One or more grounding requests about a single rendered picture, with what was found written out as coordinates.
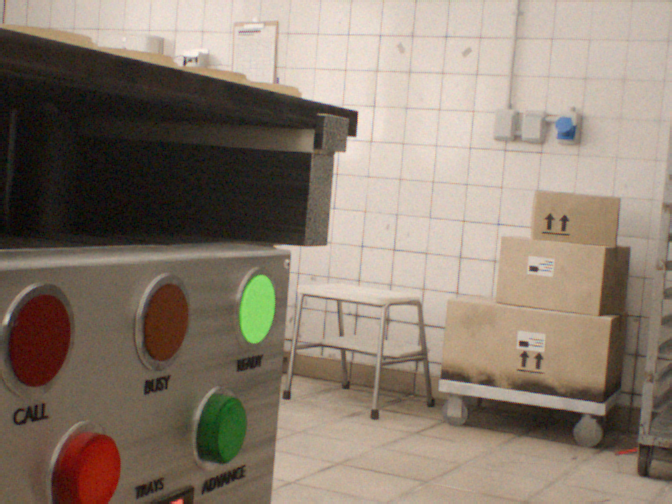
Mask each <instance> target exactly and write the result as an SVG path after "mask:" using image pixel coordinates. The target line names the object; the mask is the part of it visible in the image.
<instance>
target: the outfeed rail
mask: <svg viewBox="0 0 672 504"><path fill-rule="evenodd" d="M10 112H14V110H8V108H0V213H4V206H5V190H6V175H7V159H8V143H9V127H11V118H10ZM63 114H72V115H78V116H79V118H81V119H80V134H79V149H78V164H77V179H76V195H75V209H74V222H81V223H91V224H100V225H109V226H119V227H128V228H138V229H147V230H157V231H166V232H176V233H185V234H194V235H204V237H213V238H223V239H232V240H242V241H251V242H260V243H270V244H279V245H289V246H298V247H320V246H327V240H328V227H329V215H330V202H332V189H333V177H334V164H335V155H336V152H337V153H346V148H347V136H348V123H349V119H348V118H343V117H338V116H334V115H328V114H317V115H316V126H315V130H313V129H297V128H281V127H266V126H249V124H233V123H217V122H202V121H185V120H169V119H153V118H137V117H121V116H105V115H89V114H73V113H63Z"/></svg>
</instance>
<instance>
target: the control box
mask: <svg viewBox="0 0 672 504"><path fill-rule="evenodd" d="M291 257H292V254H291V250H289V249H282V248H273V247H264V246H254V245H246V244H221V245H189V246H158V247H126V248H95V249H63V250H32V251H1V252H0V504H61V503H60V500H59V497H58V489H57V480H58V473H59V467H60V464H61V461H62V458H63V456H64V454H65V452H66V449H67V447H68V446H69V444H70V443H71V442H72V441H74V440H75V439H76V438H77V437H78V436H80V435H81V434H84V433H88V432H91V433H97V434H102V435H106V436H109V437H110V438H111V439H112V440H113V441H115V442H116V445H117V447H118V450H119V454H120V458H121V473H120V479H119V483H118V486H117V489H115V491H114V493H113V496H112V498H111V499H110V501H109V502H108V503H107V504H171V503H174V502H176V501H178V500H182V499H183V503H182V504H271V502H272V489H273V475H274V463H275V450H276V438H277V424H278V411H279V399H280V386H281V373H282V360H283V347H284V335H285V321H287V309H288V296H289V284H290V270H291ZM259 275H265V276H267V277H268V278H269V279H270V282H271V284H272V286H273V290H274V296H275V308H274V315H273V319H272V323H271V327H270V329H269V331H268V333H267V335H266V336H265V337H264V338H262V339H261V340H260V341H259V342H256V343H252V342H250V341H249V340H248V339H247V338H246V336H245V333H244V330H243V323H242V311H243V304H244V298H245V295H246V292H247V290H248V288H249V286H250V284H251V283H252V280H253V279H254V278H255V277H257V276H259ZM166 284H174V285H177V286H179V287H180V288H181V290H182V291H183V293H184V295H185V297H186V301H187V307H188V323H187V330H186V334H185V337H184V340H183V342H182V344H181V346H180V349H179V351H178V352H177V353H176V354H174V355H173V356H172V357H171V358H170V359H168V360H167V361H157V360H155V359H153V358H152V357H151V356H150V354H149V352H148V350H147V346H146V342H145V333H144V331H145V318H146V313H147V310H148V307H149V304H150V301H151V299H152V297H154V295H155V294H156V292H157V291H158V290H159V289H160V288H161V287H163V286H164V285H166ZM43 294H50V295H53V296H55V297H57V298H58V299H59V300H60V301H61V303H62V304H63V305H64V307H65V309H66V311H67V314H68V317H70V322H71V341H69V348H68V352H67V355H66V358H65V360H64V363H63V365H62V367H61V369H60V371H59V372H58V373H57V375H56V376H55V377H54V378H53V379H52V380H51V381H48V382H47V383H45V384H44V385H41V386H36V388H33V386H28V385H25V384H24V383H22V382H21V381H20V380H19V378H18V377H17V376H16V374H15V372H14V369H13V366H12V360H11V339H12V334H13V329H14V326H15V322H16V320H17V318H18V316H19V314H20V312H21V311H22V309H23V308H24V307H25V306H26V305H27V304H28V303H30V302H31V300H32V299H33V298H35V297H37V296H39V295H43ZM218 396H228V397H234V398H237V399H238V400H240V402H241V404H243V406H244V408H245V410H246V415H247V431H246V437H245V441H244V444H242V446H241V448H240V450H239V452H238V453H237V455H236V457H235V458H234V459H233V460H232V461H230V462H229V463H227V464H224V465H223V464H217V463H212V462H208V461H207V460H206V459H205V458H204V455H203V453H202V449H201V442H200V438H201V427H202V422H203V419H204V416H205V412H206V410H207V408H208V406H209V405H210V403H211V402H212V401H213V400H214V399H215V398H216V397H218Z"/></svg>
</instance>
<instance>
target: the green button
mask: <svg viewBox="0 0 672 504"><path fill-rule="evenodd" d="M246 431H247V415H246V410H245V408H244V406H243V404H241V402H240V400H238V399H237V398H234V397H228V396H218V397H216V398H215V399H214V400H213V401H212V402H211V403H210V405H209V406H208V408H207V410H206V412H205V416H204V419H203V422H202V427H201V438H200V442H201V449H202V453H203V455H204V458H205V459H206V460H207V461H208V462H212V463H217V464H223V465H224V464H227V463H229V462H230V461H232V460H233V459H234V458H235V457H236V455H237V453H238V452H239V450H240V448H241V446H242V444H244V441H245V437H246Z"/></svg>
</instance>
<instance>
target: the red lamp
mask: <svg viewBox="0 0 672 504"><path fill-rule="evenodd" d="M69 341H71V322H70V317H68V314H67V311H66V309H65V307H64V305H63V304H62V303H61V301H60V300H59V299H58V298H57V297H55V296H53V295H50V294H43V295H39V296H37V297H35V298H33V299H32V300H31V302H30V303H28V304H27V305H26V306H25V307H24V308H23V309H22V311H21V312H20V314H19V316H18V318H17V320H16V322H15V326H14V329H13V334H12V339H11V360H12V366H13V369H14V372H15V374H16V376H17V377H18V378H19V380H20V381H21V382H22V383H24V384H25V385H28V386H33V388H36V386H41V385H44V384H45V383H47V382H48V381H51V380H52V379H53V378H54V377H55V376H56V375H57V373H58V372H59V371H60V369H61V367H62V365H63V363H64V360H65V358H66V355H67V352H68V348H69Z"/></svg>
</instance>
